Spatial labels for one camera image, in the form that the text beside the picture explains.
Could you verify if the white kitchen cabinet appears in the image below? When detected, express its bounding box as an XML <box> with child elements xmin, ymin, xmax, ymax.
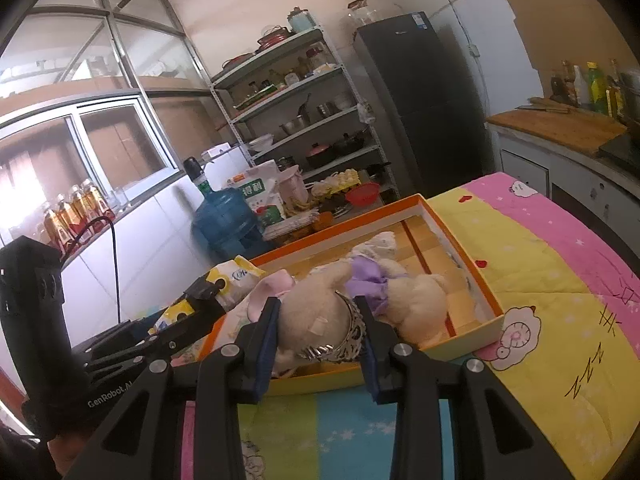
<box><xmin>487</xmin><ymin>120</ymin><xmax>640</xmax><ymax>241</ymax></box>

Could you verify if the green yellow bottle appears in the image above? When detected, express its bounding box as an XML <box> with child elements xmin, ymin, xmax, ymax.
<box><xmin>585</xmin><ymin>61</ymin><xmax>608</xmax><ymax>111</ymax></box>

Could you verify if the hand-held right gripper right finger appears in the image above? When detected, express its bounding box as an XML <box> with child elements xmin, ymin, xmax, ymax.
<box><xmin>356</xmin><ymin>296</ymin><xmax>573</xmax><ymax>480</ymax></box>

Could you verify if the dark grey fridge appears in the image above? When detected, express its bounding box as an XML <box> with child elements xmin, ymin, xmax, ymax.
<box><xmin>352</xmin><ymin>11</ymin><xmax>488</xmax><ymax>198</ymax></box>

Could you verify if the red lidded jar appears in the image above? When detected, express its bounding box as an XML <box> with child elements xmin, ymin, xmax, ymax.
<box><xmin>305</xmin><ymin>45</ymin><xmax>333</xmax><ymax>73</ymax></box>

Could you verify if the wrapped noodle pack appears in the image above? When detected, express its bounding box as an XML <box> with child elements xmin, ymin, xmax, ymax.
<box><xmin>262</xmin><ymin>212</ymin><xmax>321</xmax><ymax>241</ymax></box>

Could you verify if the steel pot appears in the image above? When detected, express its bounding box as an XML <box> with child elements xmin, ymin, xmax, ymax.
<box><xmin>280</xmin><ymin>115</ymin><xmax>311</xmax><ymax>136</ymax></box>

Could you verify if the person's left hand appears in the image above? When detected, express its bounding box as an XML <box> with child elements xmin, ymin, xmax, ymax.
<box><xmin>46</xmin><ymin>424</ymin><xmax>109</xmax><ymax>480</ymax></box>

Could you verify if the white plastic bottle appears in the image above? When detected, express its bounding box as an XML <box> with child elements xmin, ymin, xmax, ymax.
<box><xmin>571</xmin><ymin>65</ymin><xmax>591</xmax><ymax>106</ymax></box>

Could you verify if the row of amber drink bottles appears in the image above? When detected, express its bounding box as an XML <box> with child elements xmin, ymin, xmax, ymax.
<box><xmin>40</xmin><ymin>178</ymin><xmax>117</xmax><ymax>256</ymax></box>

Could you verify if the black gas stove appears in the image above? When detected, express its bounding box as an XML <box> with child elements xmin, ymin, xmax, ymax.
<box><xmin>597</xmin><ymin>132</ymin><xmax>640</xmax><ymax>176</ymax></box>

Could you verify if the orange cardboard box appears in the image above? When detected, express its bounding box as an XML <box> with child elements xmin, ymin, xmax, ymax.
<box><xmin>197</xmin><ymin>193</ymin><xmax>506</xmax><ymax>396</ymax></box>

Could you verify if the black water pump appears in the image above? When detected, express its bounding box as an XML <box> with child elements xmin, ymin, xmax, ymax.
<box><xmin>182</xmin><ymin>156</ymin><xmax>208</xmax><ymax>188</ymax></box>

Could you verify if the cardboard wall sheet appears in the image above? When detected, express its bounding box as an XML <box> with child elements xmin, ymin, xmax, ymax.
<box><xmin>502</xmin><ymin>0</ymin><xmax>628</xmax><ymax>73</ymax></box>

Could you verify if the black cable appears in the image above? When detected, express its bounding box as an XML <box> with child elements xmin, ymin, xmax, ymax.
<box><xmin>60</xmin><ymin>216</ymin><xmax>123</xmax><ymax>323</ymax></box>

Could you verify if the white green flour bag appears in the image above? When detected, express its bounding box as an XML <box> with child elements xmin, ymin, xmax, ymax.
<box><xmin>227</xmin><ymin>160</ymin><xmax>286</xmax><ymax>226</ymax></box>

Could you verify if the kitchen cleaver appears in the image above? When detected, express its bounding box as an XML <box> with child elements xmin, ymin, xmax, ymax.
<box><xmin>517</xmin><ymin>97</ymin><xmax>571</xmax><ymax>113</ymax></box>

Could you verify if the cream plush rabbit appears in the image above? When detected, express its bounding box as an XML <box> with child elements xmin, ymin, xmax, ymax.
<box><xmin>245</xmin><ymin>231</ymin><xmax>451</xmax><ymax>378</ymax></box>

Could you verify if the teal jar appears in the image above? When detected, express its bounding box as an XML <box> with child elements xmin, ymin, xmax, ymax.
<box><xmin>287</xmin><ymin>6</ymin><xmax>316</xmax><ymax>33</ymax></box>

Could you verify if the red pan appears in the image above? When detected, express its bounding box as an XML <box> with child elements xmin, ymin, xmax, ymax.
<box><xmin>257</xmin><ymin>27</ymin><xmax>293</xmax><ymax>48</ymax></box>

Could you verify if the glass jar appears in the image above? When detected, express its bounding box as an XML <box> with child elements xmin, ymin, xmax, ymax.
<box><xmin>347</xmin><ymin>0</ymin><xmax>378</xmax><ymax>26</ymax></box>

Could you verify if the yellow white snack bag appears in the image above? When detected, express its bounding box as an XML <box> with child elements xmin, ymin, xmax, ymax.
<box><xmin>147</xmin><ymin>255</ymin><xmax>267</xmax><ymax>338</ymax></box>

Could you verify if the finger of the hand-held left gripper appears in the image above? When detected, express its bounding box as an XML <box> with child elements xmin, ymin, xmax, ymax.
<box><xmin>175</xmin><ymin>274</ymin><xmax>227</xmax><ymax>313</ymax></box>
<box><xmin>135</xmin><ymin>305</ymin><xmax>228</xmax><ymax>361</ymax></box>

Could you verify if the brown sauce bottle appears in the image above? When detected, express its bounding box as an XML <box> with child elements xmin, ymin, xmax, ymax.
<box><xmin>560</xmin><ymin>60</ymin><xmax>576</xmax><ymax>103</ymax></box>

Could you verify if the red plastic bowl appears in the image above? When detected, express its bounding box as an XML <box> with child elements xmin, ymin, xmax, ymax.
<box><xmin>346</xmin><ymin>182</ymin><xmax>381</xmax><ymax>207</ymax></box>

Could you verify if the green tray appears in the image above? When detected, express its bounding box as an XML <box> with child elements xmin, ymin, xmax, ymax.
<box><xmin>235</xmin><ymin>85</ymin><xmax>288</xmax><ymax>111</ymax></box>

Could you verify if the black wok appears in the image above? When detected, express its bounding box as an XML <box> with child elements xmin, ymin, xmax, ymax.
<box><xmin>332</xmin><ymin>132</ymin><xmax>368</xmax><ymax>158</ymax></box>

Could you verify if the printed blanket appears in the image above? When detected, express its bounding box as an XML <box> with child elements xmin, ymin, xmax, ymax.
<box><xmin>180</xmin><ymin>171</ymin><xmax>640</xmax><ymax>480</ymax></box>

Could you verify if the blue water jug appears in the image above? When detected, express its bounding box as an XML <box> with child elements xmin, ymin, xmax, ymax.
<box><xmin>192</xmin><ymin>185</ymin><xmax>263</xmax><ymax>256</ymax></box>

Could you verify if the egg tray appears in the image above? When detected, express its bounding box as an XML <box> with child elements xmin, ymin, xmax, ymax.
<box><xmin>312</xmin><ymin>170</ymin><xmax>361</xmax><ymax>196</ymax></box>

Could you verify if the aluminium window frame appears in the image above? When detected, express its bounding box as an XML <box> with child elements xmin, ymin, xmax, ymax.
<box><xmin>0</xmin><ymin>0</ymin><xmax>236</xmax><ymax>261</ymax></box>

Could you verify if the floral tissue pack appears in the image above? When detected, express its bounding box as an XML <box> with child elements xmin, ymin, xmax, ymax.
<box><xmin>200</xmin><ymin>305</ymin><xmax>262</xmax><ymax>361</ymax></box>

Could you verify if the pink plastic container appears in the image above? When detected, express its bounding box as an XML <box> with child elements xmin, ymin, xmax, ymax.
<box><xmin>277</xmin><ymin>167</ymin><xmax>308</xmax><ymax>206</ymax></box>

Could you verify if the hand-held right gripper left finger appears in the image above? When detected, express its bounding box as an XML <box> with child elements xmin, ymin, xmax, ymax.
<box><xmin>62</xmin><ymin>296</ymin><xmax>282</xmax><ymax>480</ymax></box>

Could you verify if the black pot with red lid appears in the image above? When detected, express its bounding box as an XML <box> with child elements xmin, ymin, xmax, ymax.
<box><xmin>306</xmin><ymin>143</ymin><xmax>333</xmax><ymax>168</ymax></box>

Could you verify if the metal shelf rack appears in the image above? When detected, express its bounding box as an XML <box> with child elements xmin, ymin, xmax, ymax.
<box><xmin>210</xmin><ymin>27</ymin><xmax>401</xmax><ymax>201</ymax></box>

